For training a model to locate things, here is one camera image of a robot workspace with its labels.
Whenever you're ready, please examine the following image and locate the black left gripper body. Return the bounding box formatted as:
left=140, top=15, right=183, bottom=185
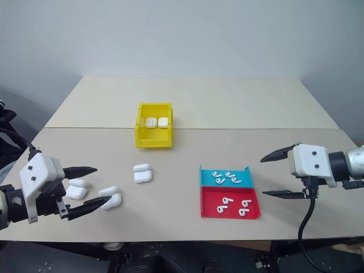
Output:
left=35, top=179, right=71, bottom=220

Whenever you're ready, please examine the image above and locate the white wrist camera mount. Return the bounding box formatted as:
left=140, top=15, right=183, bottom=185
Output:
left=287, top=143, right=338, bottom=189
left=19, top=153, right=65, bottom=225

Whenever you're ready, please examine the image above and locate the red shallow tray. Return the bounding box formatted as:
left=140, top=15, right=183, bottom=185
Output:
left=200, top=186, right=262, bottom=220

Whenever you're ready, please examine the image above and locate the light wooden board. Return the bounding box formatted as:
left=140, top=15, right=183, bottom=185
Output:
left=334, top=238, right=364, bottom=254

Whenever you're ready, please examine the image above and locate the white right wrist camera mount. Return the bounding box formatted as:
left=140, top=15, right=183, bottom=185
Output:
left=287, top=143, right=338, bottom=189

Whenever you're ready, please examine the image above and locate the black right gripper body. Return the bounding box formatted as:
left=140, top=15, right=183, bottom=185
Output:
left=301, top=175, right=320, bottom=199

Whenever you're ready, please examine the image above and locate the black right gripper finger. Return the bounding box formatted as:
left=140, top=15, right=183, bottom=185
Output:
left=259, top=144, right=295, bottom=164
left=262, top=189, right=308, bottom=199

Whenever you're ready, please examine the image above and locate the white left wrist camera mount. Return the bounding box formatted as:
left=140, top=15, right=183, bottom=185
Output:
left=19, top=153, right=65, bottom=225

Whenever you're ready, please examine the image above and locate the blue shallow tray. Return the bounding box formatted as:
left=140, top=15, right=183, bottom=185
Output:
left=198, top=164, right=255, bottom=189

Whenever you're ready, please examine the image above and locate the yellow plastic bin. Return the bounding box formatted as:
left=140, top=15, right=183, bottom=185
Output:
left=134, top=102, right=175, bottom=150

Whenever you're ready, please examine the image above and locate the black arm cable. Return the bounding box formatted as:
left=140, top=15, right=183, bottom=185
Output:
left=0, top=127, right=39, bottom=156
left=296, top=196, right=330, bottom=273

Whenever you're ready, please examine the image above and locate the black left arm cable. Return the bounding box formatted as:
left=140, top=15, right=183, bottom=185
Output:
left=0, top=127, right=39, bottom=156

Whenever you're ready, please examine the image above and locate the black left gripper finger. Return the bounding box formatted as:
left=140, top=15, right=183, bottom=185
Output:
left=67, top=196, right=113, bottom=221
left=62, top=166, right=98, bottom=180

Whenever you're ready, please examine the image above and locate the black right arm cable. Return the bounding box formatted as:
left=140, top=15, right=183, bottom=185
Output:
left=296, top=196, right=330, bottom=273

